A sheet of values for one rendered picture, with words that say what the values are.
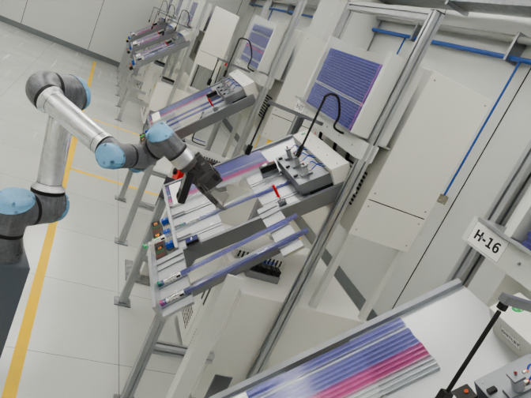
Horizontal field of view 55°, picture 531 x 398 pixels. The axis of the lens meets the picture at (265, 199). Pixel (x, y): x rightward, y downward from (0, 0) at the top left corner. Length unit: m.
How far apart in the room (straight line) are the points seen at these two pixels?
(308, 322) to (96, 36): 8.89
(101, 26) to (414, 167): 8.93
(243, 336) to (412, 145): 1.06
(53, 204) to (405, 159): 1.35
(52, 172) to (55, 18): 8.78
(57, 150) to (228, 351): 1.08
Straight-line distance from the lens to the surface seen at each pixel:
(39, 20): 10.65
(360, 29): 5.41
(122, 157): 1.54
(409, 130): 2.08
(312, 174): 2.06
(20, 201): 1.84
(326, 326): 2.35
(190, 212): 2.24
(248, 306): 2.16
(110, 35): 10.58
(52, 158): 1.90
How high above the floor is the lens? 1.55
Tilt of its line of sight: 15 degrees down
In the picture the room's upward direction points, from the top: 25 degrees clockwise
